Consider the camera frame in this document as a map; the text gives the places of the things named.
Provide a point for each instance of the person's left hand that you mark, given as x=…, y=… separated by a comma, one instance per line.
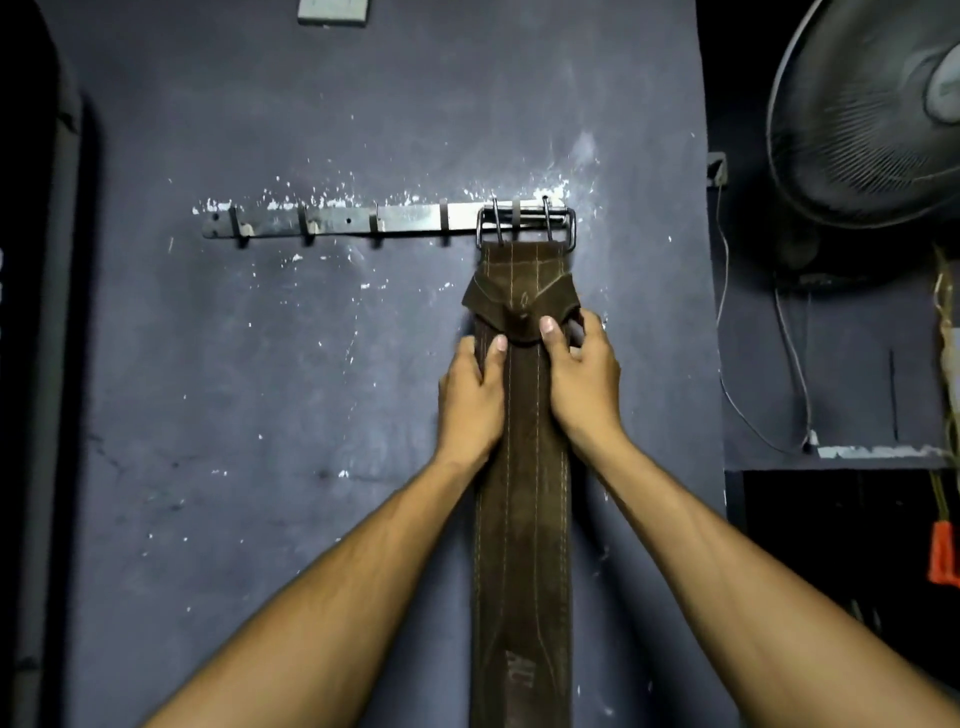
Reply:
x=469, y=409

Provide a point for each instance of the person's right hand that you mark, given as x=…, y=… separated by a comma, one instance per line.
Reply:
x=589, y=382

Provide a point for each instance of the person's right thumb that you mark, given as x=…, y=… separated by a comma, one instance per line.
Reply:
x=554, y=341

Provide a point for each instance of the person's left thumb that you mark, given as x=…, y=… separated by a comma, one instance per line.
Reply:
x=498, y=357

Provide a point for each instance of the brown leather weightlifting belt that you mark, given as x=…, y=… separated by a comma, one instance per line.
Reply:
x=523, y=480

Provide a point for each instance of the person's left forearm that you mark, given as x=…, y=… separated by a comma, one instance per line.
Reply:
x=322, y=600

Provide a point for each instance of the person's right forearm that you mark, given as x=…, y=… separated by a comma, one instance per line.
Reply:
x=757, y=592

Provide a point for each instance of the metal wall hook rack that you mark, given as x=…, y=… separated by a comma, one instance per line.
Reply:
x=337, y=222

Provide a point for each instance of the grey electrical wall box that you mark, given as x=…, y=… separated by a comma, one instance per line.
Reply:
x=333, y=10

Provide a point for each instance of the black wall fan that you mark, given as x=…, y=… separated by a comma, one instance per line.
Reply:
x=862, y=112

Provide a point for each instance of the black door frame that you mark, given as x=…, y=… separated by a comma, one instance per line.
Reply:
x=41, y=360

